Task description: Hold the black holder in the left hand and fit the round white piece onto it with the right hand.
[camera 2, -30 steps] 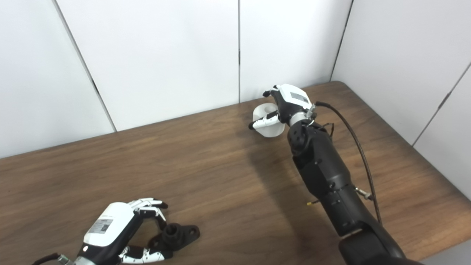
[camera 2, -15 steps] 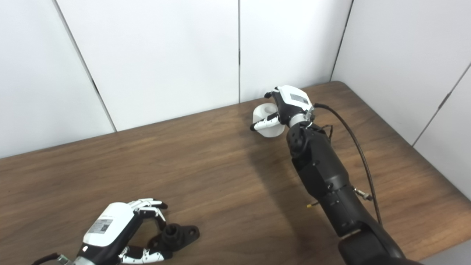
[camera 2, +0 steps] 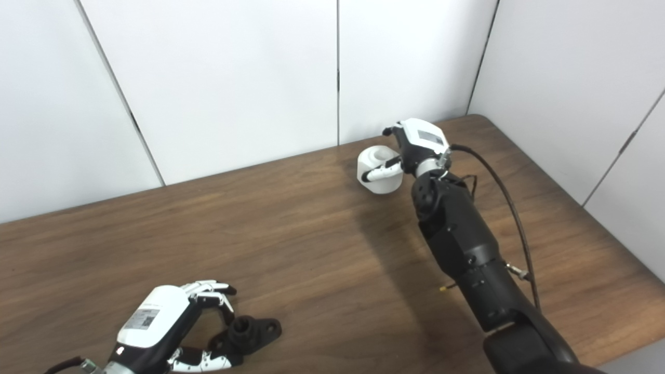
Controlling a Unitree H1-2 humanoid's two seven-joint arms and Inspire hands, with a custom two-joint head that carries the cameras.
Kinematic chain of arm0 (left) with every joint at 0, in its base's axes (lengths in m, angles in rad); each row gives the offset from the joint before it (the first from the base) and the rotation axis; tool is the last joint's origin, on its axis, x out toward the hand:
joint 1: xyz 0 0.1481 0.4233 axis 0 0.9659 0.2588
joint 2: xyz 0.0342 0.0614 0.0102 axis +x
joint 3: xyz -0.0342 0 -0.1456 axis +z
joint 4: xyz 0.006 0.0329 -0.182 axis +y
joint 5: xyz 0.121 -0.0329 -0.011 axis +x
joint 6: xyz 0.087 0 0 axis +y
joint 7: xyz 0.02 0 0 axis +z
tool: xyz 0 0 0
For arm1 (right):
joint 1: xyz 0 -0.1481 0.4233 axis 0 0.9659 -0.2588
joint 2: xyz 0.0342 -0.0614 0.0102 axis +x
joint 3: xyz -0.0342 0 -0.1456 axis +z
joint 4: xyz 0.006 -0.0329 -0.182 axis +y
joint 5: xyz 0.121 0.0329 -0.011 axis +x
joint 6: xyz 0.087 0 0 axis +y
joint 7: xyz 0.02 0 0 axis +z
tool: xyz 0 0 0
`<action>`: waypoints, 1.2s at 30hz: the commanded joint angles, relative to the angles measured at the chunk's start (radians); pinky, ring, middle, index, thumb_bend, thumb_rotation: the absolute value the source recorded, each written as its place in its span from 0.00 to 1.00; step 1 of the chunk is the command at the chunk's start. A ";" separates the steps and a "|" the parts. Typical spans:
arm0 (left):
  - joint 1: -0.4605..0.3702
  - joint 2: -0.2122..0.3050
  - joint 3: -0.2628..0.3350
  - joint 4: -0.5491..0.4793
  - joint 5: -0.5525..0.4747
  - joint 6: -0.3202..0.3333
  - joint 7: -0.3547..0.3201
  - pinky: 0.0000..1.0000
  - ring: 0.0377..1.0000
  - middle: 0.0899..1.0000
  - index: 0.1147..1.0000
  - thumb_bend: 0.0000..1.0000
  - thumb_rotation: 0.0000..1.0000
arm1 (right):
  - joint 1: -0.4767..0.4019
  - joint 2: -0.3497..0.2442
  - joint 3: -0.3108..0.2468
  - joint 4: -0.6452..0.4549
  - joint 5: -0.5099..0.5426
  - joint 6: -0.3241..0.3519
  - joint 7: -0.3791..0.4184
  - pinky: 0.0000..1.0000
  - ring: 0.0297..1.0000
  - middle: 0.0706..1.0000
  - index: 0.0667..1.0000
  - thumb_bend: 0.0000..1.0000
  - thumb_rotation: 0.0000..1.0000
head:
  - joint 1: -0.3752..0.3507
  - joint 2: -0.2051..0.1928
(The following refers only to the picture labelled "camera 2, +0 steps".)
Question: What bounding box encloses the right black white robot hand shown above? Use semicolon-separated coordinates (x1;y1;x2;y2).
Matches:
361;118;450;182

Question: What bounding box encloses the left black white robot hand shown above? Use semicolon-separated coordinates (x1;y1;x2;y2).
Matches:
107;280;237;372

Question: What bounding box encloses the round white plastic piece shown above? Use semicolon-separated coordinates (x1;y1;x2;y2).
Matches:
356;146;403;195

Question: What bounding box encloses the black flanged holder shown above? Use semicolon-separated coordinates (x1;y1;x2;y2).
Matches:
208;316;283;359

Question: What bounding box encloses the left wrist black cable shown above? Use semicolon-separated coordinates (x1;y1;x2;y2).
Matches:
44;356;86;374

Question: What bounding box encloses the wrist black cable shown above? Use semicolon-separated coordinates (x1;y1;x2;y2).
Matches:
44;356;86;374
447;144;542;312

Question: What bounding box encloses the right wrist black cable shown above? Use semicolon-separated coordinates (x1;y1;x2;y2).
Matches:
447;144;542;312

